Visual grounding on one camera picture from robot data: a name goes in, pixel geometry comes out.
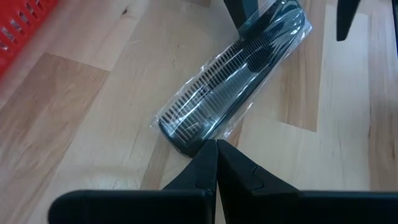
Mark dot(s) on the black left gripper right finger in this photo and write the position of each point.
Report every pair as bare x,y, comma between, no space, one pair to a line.
280,208

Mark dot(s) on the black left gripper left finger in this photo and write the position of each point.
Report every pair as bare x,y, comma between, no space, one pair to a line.
186,208

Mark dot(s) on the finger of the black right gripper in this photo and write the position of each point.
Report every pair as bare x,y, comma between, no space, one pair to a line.
241,12
346,15

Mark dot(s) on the black comb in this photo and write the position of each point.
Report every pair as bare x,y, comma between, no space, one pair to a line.
230,81

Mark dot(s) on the red plastic slotted basket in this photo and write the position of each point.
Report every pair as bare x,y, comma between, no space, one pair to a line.
18,28

